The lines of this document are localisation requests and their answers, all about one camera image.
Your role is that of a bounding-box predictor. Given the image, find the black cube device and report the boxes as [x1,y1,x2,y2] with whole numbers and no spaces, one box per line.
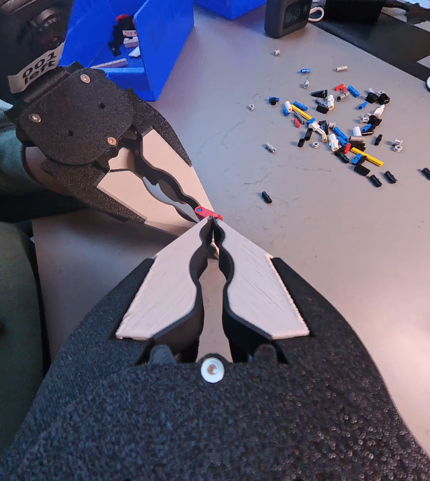
[265,0,313,39]

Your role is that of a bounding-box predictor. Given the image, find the blue plastic bin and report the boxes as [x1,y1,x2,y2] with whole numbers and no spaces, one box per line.
[194,0,268,20]
[59,0,195,102]

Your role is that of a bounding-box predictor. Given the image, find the red toy connector assembly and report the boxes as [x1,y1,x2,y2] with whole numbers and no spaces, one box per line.
[194,205,224,223]

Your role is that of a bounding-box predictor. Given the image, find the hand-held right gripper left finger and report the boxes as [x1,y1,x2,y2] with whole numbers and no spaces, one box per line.
[115,217,214,355]

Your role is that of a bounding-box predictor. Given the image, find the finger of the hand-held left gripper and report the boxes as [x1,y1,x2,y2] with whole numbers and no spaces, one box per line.
[135,127,211,214]
[97,170,201,236]

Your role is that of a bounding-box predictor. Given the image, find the black power adapter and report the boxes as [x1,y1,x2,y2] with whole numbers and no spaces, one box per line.
[324,0,385,21]

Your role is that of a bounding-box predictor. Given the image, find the black chair armrest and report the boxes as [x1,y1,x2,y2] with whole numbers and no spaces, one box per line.
[0,188,88,223]

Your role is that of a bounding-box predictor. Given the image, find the pile of small toy pieces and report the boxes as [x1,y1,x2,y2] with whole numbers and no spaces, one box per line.
[247,49,405,177]

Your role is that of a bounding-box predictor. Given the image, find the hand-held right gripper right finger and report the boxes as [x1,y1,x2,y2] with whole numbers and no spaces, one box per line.
[214,218,310,355]

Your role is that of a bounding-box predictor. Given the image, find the long pale toy brick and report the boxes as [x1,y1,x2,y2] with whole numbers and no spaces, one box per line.
[91,58,129,69]

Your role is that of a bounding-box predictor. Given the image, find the black red toy piece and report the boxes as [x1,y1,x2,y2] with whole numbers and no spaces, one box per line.
[108,14,136,57]

